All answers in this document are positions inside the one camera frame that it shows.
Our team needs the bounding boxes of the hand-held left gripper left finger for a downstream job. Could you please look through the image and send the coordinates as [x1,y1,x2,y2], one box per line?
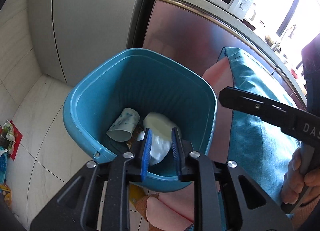
[30,128,153,231]

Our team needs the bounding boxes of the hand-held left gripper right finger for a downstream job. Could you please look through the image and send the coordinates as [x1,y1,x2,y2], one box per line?
[171,126,294,231]

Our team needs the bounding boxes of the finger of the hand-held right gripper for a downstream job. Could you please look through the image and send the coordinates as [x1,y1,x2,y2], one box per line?
[219,86,298,132]

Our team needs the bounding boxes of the white plastic bag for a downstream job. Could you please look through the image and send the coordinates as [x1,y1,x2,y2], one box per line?
[136,131,173,166]

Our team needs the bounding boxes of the blue plastic trash bin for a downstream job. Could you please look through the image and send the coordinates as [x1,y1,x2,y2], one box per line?
[62,48,217,193]

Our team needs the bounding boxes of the person's right hand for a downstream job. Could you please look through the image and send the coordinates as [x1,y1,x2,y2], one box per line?
[281,147,320,205]

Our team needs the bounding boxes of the brown snack wrapper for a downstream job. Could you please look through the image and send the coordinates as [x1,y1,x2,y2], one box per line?
[126,126,145,149]

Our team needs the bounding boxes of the pale green round lid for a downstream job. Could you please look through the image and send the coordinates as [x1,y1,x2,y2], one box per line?
[143,112,178,144]

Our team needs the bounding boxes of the teal blanket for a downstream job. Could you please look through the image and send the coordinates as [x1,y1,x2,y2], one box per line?
[217,46,308,204]

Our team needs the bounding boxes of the printed paper cup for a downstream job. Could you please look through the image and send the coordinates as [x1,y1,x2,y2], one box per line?
[106,108,140,142]

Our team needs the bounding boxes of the orange cloth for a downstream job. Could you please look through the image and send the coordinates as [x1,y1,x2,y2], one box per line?
[136,193,160,221]

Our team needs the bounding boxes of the glass kettle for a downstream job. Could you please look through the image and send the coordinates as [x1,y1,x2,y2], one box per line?
[246,2,258,22]

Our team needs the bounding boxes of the kitchen counter cabinet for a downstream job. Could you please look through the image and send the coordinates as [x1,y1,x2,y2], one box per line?
[142,0,308,109]

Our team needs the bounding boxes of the green printed bag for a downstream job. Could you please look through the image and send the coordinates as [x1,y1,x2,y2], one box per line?
[0,120,16,151]

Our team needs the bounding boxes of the grey refrigerator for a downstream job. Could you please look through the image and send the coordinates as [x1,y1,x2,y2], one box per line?
[27,0,162,85]

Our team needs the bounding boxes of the blue textured cloth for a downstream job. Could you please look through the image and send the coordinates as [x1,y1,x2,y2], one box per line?
[0,150,10,184]

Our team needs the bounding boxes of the yellow printed box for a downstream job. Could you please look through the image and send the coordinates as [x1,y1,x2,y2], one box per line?
[0,183,13,206]

